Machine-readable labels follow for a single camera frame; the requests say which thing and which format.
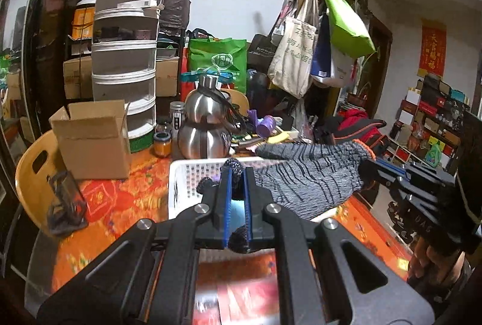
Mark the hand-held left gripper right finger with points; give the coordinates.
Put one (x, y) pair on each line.
(247, 204)

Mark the black folding phone stand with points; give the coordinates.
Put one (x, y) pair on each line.
(67, 204)

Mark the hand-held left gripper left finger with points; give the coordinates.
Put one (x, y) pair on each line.
(226, 204)

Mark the lime green bag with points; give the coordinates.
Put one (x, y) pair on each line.
(344, 23)

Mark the green shopping bag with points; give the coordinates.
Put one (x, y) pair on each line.
(218, 57)

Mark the open cardboard box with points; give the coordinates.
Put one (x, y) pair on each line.
(94, 144)

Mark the glass jar orange contents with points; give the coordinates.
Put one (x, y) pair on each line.
(162, 146)

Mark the shelf of gift boxes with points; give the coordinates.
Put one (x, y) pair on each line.
(429, 125)

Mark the white and blue bag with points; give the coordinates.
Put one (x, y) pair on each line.
(331, 65)

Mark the white perforated plastic basket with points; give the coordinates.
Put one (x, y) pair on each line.
(184, 182)

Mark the brown cardboard box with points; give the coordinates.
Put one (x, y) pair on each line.
(167, 78)

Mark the glass jar dark label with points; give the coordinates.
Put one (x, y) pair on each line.
(177, 118)

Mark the grey stacked drawer tower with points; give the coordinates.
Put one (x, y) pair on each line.
(124, 65)

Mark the red wall banner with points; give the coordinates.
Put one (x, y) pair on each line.
(432, 48)

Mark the purple cup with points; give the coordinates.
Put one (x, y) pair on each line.
(266, 125)

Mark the black paper bag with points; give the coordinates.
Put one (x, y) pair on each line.
(261, 54)

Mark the gourd-shaped steel kettle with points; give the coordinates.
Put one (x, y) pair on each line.
(205, 121)

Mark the orange box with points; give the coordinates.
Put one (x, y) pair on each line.
(83, 22)

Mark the red and black jacket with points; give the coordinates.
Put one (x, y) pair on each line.
(357, 125)

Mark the dark wooden cabinet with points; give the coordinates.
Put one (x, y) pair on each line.
(34, 27)

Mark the grey striped knit glove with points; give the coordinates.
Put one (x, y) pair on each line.
(312, 174)

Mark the green detergent bottle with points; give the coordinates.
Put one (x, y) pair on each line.
(433, 155)

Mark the red printed tablecloth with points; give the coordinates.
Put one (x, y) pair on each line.
(113, 204)

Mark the black plastic bag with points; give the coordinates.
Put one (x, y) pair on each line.
(173, 5)

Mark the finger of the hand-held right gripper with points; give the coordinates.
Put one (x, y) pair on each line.
(391, 165)
(371, 174)

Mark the person's right hand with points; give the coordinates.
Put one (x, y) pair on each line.
(420, 261)

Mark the cream canvas tote bag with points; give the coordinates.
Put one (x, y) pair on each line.
(295, 54)

